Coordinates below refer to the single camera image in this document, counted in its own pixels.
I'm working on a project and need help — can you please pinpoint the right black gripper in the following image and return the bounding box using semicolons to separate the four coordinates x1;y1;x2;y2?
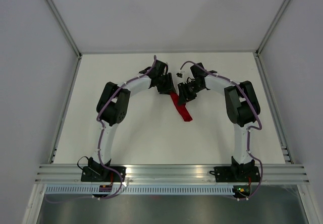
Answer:
178;81;204;106

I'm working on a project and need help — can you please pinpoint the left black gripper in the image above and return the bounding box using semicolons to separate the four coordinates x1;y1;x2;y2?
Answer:
157;73;176;96

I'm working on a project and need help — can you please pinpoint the red cloth napkin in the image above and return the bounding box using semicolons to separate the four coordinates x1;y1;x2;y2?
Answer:
170;91;193;122

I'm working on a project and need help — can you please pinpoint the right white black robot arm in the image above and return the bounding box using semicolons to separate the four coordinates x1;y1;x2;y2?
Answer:
178;63;262;183

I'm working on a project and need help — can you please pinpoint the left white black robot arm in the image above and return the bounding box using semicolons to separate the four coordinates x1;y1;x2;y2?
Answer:
81;58;175;182

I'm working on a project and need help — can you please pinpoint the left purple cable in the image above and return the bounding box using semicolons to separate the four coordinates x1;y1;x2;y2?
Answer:
45;54;158;204

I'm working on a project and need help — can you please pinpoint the purple cable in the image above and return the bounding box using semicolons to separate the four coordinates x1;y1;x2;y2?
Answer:
45;54;158;204
180;61;264;201

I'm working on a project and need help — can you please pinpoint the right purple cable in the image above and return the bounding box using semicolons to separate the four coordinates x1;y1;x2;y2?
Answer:
180;61;264;201

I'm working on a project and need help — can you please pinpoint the white slotted cable duct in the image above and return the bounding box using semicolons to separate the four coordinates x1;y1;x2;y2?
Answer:
45;185;234;195

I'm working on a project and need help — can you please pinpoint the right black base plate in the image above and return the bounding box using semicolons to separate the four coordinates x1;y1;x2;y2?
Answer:
213;166;260;183

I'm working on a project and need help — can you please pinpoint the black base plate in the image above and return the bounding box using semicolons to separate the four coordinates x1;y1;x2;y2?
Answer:
213;166;260;183
81;166;126;182

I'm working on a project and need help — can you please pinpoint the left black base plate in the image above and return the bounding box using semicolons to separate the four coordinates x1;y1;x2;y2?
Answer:
81;166;126;182

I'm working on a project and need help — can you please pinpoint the aluminium mounting rail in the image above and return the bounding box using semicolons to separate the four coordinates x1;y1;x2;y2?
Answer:
34;164;309;185

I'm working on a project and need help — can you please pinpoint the right aluminium frame post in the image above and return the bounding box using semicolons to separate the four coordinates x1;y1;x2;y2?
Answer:
255;0;292;57

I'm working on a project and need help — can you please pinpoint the aluminium frame post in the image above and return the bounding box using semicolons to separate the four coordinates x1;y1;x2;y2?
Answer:
255;0;292;57
44;0;82;59

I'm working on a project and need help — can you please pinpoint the left aluminium frame post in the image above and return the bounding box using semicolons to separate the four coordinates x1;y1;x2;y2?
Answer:
44;0;82;59

